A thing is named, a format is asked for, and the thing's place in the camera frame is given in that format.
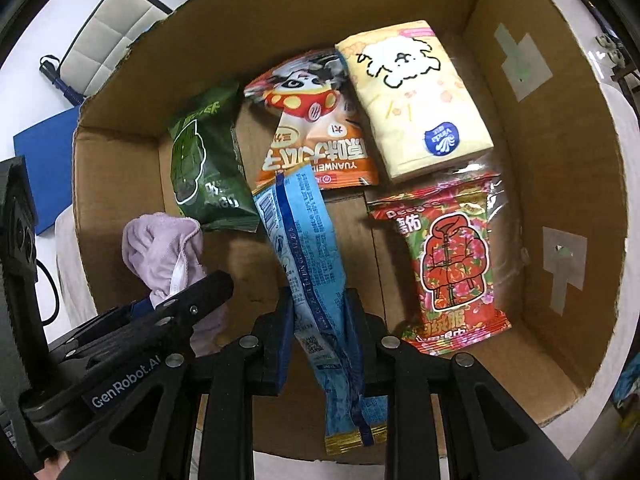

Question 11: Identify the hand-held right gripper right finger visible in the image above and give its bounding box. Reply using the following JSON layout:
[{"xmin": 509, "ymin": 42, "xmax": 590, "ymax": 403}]
[{"xmin": 345, "ymin": 287, "xmax": 583, "ymax": 480}]

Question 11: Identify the white padded chair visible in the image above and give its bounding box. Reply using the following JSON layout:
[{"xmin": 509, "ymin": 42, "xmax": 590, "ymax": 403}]
[{"xmin": 60, "ymin": 0, "xmax": 173, "ymax": 98}]

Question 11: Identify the lilac cloth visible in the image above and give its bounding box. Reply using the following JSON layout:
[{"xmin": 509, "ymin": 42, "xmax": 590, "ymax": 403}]
[{"xmin": 121, "ymin": 211, "xmax": 231, "ymax": 358}]

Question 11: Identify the blue folded mat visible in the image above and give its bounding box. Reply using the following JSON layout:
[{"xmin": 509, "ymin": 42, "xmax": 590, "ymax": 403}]
[{"xmin": 12, "ymin": 105, "xmax": 83, "ymax": 236}]

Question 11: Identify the black cable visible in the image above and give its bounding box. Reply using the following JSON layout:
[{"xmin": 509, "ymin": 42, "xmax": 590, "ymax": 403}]
[{"xmin": 34, "ymin": 259, "xmax": 61, "ymax": 327}]

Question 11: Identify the green snack packet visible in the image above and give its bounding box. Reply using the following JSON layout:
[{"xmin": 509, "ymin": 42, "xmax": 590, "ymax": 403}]
[{"xmin": 167, "ymin": 80, "xmax": 261, "ymax": 233}]

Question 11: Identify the cardboard box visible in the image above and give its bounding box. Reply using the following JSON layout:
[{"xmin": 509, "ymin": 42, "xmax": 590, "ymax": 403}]
[{"xmin": 72, "ymin": 0, "xmax": 628, "ymax": 466}]

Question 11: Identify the yellow tissue pack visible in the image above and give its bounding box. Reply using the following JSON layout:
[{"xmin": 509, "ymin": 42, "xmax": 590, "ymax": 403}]
[{"xmin": 335, "ymin": 20, "xmax": 493, "ymax": 183}]

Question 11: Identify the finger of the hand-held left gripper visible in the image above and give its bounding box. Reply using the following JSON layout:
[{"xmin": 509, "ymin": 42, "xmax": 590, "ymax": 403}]
[
  {"xmin": 47, "ymin": 300, "xmax": 156, "ymax": 357},
  {"xmin": 87, "ymin": 270, "xmax": 235, "ymax": 361}
]

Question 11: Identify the blue snack packet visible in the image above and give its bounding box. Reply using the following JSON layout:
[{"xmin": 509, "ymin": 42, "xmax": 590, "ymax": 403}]
[{"xmin": 251, "ymin": 165, "xmax": 390, "ymax": 456}]

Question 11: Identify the blue black stick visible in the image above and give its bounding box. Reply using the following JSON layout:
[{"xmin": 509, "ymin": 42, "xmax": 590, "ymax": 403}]
[{"xmin": 39, "ymin": 55, "xmax": 83, "ymax": 107}]

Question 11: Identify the red floral snack packet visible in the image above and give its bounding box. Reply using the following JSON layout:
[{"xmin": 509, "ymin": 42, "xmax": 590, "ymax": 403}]
[{"xmin": 366, "ymin": 162, "xmax": 531, "ymax": 356}]

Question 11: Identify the orange cartoon snack packet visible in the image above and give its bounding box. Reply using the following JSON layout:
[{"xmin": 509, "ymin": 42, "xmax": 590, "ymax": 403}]
[{"xmin": 244, "ymin": 49, "xmax": 380, "ymax": 191}]

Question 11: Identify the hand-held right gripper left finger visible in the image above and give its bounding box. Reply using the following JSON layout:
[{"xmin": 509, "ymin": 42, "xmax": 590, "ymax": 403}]
[{"xmin": 107, "ymin": 287, "xmax": 296, "ymax": 480}]

